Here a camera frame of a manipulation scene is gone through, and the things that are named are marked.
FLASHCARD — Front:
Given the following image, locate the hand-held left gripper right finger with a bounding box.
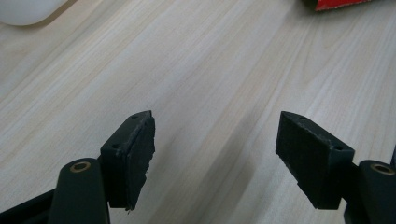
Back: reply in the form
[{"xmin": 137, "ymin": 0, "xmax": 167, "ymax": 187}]
[{"xmin": 275, "ymin": 110, "xmax": 356, "ymax": 210}]

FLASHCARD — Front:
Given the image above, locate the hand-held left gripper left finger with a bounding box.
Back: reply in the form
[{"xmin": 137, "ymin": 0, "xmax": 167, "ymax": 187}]
[{"xmin": 99, "ymin": 110, "xmax": 156, "ymax": 211}]

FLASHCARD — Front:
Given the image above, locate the white round container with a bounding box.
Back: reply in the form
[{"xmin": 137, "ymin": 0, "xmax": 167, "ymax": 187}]
[{"xmin": 0, "ymin": 0, "xmax": 70, "ymax": 26}]

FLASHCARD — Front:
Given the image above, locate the red packet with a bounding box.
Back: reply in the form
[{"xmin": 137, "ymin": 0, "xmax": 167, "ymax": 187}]
[{"xmin": 303, "ymin": 0, "xmax": 375, "ymax": 12}]

